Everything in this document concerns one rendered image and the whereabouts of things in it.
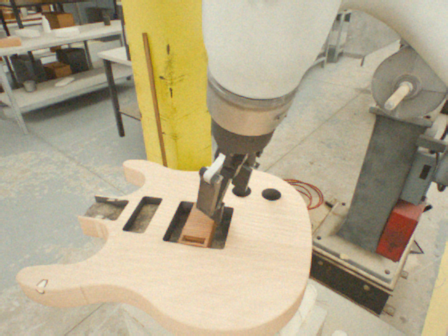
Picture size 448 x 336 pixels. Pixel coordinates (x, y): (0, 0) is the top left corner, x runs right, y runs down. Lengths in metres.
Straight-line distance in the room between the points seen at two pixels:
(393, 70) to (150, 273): 1.09
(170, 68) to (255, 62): 1.20
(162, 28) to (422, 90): 1.01
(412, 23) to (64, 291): 0.53
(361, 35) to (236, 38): 0.79
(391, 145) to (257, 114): 1.30
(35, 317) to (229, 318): 1.79
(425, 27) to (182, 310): 0.42
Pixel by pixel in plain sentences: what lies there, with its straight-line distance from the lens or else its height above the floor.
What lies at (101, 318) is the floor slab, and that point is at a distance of 1.98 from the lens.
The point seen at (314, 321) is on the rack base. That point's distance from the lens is 0.71.
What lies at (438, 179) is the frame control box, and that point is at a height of 0.94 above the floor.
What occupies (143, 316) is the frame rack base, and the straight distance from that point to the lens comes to 0.62.
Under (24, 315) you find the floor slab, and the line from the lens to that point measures 2.18.
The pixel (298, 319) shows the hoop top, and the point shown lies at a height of 1.13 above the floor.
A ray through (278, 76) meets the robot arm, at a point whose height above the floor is 1.55.
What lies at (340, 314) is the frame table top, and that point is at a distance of 0.85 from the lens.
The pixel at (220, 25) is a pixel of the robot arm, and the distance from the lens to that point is 0.24.
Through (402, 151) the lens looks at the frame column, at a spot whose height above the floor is 0.92.
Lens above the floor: 1.62
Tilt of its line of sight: 34 degrees down
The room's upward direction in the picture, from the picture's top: straight up
